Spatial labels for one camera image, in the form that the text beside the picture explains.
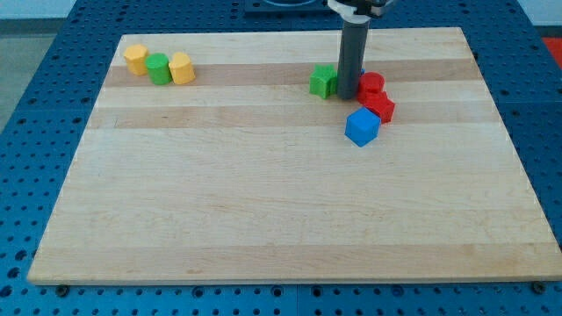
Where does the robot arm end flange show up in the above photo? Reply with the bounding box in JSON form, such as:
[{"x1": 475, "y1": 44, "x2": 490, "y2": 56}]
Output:
[{"x1": 327, "y1": 0, "x2": 397, "y2": 24}]

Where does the green star block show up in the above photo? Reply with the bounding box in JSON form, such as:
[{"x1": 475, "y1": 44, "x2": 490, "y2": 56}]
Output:
[{"x1": 309, "y1": 64, "x2": 337, "y2": 99}]

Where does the red star block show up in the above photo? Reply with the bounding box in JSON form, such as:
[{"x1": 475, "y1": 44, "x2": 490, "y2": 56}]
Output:
[{"x1": 357, "y1": 91, "x2": 395, "y2": 124}]

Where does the wooden board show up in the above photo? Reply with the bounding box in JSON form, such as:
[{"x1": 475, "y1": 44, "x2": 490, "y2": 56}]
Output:
[{"x1": 28, "y1": 27, "x2": 561, "y2": 285}]

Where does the blue cube block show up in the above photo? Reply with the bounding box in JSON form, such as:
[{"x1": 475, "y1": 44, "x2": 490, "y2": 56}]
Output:
[{"x1": 344, "y1": 107, "x2": 381, "y2": 147}]

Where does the red cylinder block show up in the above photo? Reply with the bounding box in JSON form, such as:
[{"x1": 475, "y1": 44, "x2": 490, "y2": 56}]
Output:
[{"x1": 358, "y1": 72, "x2": 385, "y2": 94}]

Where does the yellow heart block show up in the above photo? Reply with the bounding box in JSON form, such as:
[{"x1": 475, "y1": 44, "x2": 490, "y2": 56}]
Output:
[{"x1": 169, "y1": 52, "x2": 196, "y2": 84}]

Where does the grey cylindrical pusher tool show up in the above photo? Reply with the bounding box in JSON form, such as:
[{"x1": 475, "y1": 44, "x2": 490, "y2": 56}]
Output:
[{"x1": 337, "y1": 21, "x2": 370, "y2": 100}]

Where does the green cylinder block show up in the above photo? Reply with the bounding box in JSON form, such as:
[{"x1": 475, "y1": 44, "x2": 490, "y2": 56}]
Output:
[{"x1": 145, "y1": 53, "x2": 172, "y2": 85}]

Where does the yellow hexagon block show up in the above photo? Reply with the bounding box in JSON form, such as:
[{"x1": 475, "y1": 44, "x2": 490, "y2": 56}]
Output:
[{"x1": 123, "y1": 44, "x2": 149, "y2": 75}]

